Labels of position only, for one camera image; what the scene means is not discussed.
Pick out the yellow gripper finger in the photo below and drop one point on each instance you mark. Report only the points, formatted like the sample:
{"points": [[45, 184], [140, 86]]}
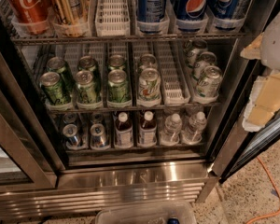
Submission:
{"points": [[264, 102], [253, 50]]}

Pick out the brown bottle blue label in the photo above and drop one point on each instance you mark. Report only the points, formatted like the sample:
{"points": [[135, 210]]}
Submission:
{"points": [[147, 130]]}

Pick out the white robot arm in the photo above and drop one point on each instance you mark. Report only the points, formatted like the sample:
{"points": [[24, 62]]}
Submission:
{"points": [[270, 48]]}

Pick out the clear water bottle right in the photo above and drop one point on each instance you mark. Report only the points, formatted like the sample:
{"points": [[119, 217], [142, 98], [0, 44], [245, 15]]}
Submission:
{"points": [[193, 131]]}

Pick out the clear water bottle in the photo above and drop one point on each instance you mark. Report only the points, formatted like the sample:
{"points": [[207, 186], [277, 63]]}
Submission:
{"points": [[193, 131], [171, 130]]}

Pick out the clear water bottle left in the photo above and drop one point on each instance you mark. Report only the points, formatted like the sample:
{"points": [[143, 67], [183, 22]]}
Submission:
{"points": [[171, 130]]}

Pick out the brown bottle left white cap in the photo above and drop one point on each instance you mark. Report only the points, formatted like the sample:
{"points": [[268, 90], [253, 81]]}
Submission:
{"points": [[124, 131]]}

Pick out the blue bottle cap in bin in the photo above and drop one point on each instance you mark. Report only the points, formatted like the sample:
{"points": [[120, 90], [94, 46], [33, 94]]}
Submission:
{"points": [[173, 220]]}

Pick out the steel fridge base panel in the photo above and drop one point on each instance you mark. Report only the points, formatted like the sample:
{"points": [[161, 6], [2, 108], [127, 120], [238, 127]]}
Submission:
{"points": [[99, 188]]}

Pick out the fridge sliding glass door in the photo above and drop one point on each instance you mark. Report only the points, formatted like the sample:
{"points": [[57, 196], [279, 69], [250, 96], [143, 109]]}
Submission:
{"points": [[25, 167]]}

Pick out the white can right middle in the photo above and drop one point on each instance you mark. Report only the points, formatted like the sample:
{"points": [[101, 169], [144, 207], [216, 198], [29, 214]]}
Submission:
{"points": [[205, 58]]}

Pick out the white can right back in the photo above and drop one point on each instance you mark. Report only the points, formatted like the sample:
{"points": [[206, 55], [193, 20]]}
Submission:
{"points": [[192, 49]]}

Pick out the white can right front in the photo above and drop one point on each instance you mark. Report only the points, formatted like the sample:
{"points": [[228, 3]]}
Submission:
{"points": [[209, 82]]}

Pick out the blue Pepsi can right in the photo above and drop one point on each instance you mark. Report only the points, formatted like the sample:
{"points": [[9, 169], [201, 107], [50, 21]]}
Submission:
{"points": [[229, 14]]}

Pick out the blue pepsi can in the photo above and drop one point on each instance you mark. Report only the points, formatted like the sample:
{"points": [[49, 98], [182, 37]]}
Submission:
{"points": [[150, 13], [189, 14], [229, 14]]}

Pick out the blue Pepsi can middle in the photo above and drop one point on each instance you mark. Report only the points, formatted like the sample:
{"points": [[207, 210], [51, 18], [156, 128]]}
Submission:
{"points": [[189, 14]]}

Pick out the white empty middle tray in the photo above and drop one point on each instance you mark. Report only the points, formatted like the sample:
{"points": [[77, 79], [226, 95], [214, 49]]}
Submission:
{"points": [[174, 87]]}

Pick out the white empty tray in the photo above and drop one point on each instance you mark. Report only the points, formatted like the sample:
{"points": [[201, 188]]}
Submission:
{"points": [[112, 18], [174, 87]]}

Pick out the white diet can back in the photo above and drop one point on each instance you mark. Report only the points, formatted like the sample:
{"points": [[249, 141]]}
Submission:
{"points": [[147, 61]]}

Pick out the white diet can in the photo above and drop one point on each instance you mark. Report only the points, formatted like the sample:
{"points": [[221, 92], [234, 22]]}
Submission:
{"points": [[149, 84], [147, 61]]}

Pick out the white diet can front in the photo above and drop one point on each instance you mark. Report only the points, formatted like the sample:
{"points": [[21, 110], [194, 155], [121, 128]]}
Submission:
{"points": [[149, 84]]}

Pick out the blue Pepsi can left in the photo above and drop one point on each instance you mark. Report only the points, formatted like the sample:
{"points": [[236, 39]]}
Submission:
{"points": [[150, 13]]}

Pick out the green can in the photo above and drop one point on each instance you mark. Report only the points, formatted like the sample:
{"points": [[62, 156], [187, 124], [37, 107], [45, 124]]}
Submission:
{"points": [[90, 64], [118, 87], [53, 86], [87, 88], [116, 61], [61, 66]]}

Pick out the white empty top tray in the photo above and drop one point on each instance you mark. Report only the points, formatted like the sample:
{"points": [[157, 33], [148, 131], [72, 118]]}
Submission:
{"points": [[112, 18]]}

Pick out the clear plastic bin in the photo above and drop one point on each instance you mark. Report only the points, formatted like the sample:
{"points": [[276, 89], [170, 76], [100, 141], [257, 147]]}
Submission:
{"points": [[148, 213]]}

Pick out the silver can back right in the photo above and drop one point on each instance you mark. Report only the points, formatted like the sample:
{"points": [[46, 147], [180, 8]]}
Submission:
{"points": [[96, 118]]}

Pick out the silver blue can front right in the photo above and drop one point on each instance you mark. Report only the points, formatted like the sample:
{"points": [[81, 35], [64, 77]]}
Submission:
{"points": [[99, 137]]}

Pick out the silver blue can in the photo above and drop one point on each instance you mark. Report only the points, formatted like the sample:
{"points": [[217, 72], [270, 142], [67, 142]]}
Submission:
{"points": [[72, 135], [99, 137]]}

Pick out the gold soda can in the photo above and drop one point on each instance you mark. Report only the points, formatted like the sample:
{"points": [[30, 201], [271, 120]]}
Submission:
{"points": [[71, 17]]}

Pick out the silver can back left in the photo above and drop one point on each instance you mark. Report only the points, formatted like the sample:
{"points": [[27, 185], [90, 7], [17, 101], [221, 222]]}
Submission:
{"points": [[71, 118]]}

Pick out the green can back left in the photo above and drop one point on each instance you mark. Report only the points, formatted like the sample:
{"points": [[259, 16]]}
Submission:
{"points": [[61, 66]]}

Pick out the silver blue can front left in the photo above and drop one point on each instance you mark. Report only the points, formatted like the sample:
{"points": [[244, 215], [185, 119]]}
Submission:
{"points": [[72, 135]]}

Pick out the green can front left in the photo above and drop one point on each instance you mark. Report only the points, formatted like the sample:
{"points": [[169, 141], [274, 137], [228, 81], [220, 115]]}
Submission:
{"points": [[53, 86]]}

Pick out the red Coca-Cola can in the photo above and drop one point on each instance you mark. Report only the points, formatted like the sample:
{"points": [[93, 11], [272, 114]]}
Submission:
{"points": [[33, 13]]}

